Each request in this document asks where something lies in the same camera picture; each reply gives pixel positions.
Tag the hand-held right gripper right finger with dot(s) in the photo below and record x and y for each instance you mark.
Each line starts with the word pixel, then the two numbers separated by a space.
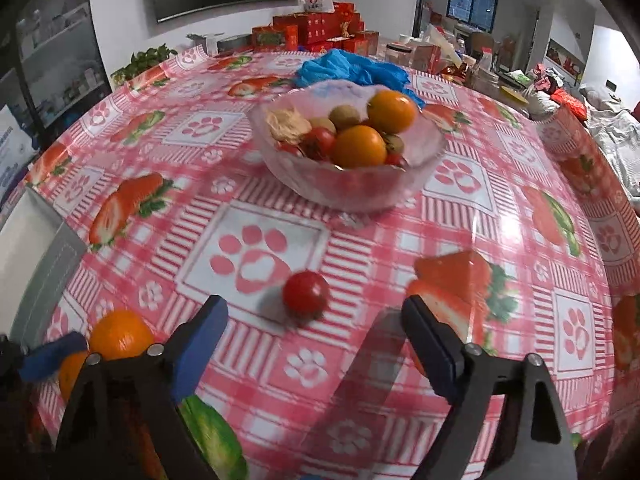
pixel 435 355

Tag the dark window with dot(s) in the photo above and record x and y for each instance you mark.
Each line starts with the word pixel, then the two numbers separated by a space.
pixel 472 5

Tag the white door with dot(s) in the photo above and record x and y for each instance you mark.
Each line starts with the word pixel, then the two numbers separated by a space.
pixel 395 5

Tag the green leafy plant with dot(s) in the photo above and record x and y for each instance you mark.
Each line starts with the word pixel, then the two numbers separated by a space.
pixel 145 62

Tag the glass jar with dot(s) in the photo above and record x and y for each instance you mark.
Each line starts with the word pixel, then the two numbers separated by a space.
pixel 399 54

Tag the glass bowl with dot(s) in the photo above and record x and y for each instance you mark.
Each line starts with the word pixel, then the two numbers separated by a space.
pixel 350 190

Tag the office chair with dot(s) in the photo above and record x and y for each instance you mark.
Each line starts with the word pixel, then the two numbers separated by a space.
pixel 481 42

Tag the pink strawberry-print tablecloth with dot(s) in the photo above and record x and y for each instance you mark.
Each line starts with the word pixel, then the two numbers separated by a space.
pixel 500 220

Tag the grey blanket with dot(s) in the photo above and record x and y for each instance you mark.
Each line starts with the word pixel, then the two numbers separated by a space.
pixel 615 130

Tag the blue plastic bag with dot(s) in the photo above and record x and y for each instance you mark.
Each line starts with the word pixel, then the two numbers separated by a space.
pixel 350 70

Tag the small orange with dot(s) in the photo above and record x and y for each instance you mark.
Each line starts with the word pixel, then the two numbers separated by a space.
pixel 392 110
pixel 359 146

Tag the grey tray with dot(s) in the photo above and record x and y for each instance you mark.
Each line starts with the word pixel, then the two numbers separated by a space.
pixel 30 240

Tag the crumpled beige wrapper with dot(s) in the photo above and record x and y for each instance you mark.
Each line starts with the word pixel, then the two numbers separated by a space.
pixel 287 125

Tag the large orange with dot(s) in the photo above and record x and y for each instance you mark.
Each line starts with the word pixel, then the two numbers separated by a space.
pixel 120 335

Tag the kiwi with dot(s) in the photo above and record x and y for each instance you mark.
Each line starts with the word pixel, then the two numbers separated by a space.
pixel 345 116
pixel 322 124
pixel 396 142

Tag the red packet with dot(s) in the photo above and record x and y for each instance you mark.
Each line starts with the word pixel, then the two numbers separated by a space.
pixel 567 100

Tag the glass display cabinet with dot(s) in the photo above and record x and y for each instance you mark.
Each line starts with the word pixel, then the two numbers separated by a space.
pixel 50 60

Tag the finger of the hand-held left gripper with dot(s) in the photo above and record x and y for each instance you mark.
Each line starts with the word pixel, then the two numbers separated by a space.
pixel 47 360

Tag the stack of red gift boxes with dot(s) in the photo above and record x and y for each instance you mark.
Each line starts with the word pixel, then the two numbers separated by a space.
pixel 320 30

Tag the red tomato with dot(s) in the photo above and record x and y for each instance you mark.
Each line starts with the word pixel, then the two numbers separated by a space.
pixel 395 160
pixel 306 294
pixel 319 142

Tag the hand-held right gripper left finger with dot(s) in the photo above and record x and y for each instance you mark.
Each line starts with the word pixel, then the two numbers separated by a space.
pixel 200 345

